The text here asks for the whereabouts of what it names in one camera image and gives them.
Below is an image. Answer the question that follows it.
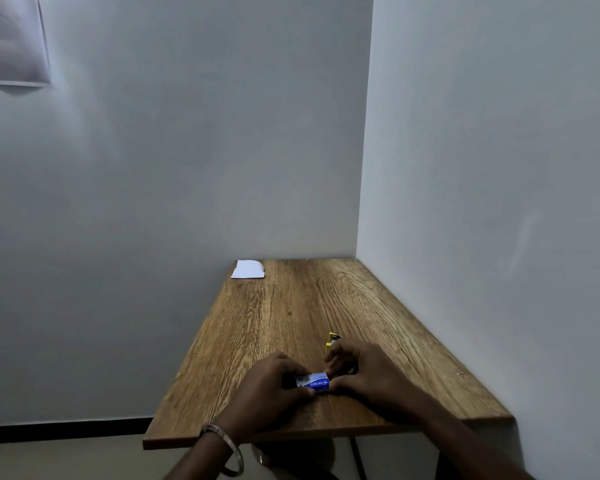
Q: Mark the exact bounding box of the person's right hand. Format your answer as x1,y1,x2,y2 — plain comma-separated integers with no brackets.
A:
324,339,421,424

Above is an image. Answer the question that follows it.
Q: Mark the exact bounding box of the person's left hand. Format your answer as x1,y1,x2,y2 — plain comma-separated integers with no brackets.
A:
218,352,317,441

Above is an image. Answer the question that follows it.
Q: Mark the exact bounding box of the blue staple box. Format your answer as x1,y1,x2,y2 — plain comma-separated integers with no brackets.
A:
294,373,332,394

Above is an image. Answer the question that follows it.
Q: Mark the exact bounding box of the person's left forearm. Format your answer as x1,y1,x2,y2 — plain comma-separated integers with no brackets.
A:
164,420,251,480

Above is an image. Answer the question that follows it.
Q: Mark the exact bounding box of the person's right forearm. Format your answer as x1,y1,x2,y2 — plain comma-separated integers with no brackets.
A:
390,390,536,480

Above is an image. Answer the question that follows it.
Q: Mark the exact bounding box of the black metal table leg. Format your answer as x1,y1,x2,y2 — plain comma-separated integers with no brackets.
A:
348,437,368,480

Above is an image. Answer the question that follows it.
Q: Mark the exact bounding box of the silver metal bangle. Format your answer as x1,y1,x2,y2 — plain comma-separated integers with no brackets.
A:
199,423,245,478

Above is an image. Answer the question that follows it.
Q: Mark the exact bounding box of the white folded paper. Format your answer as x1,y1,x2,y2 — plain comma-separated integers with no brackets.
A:
230,260,266,280

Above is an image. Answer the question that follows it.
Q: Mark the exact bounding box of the paper sheet on wall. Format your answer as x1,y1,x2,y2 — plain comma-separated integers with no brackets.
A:
0,0,52,88

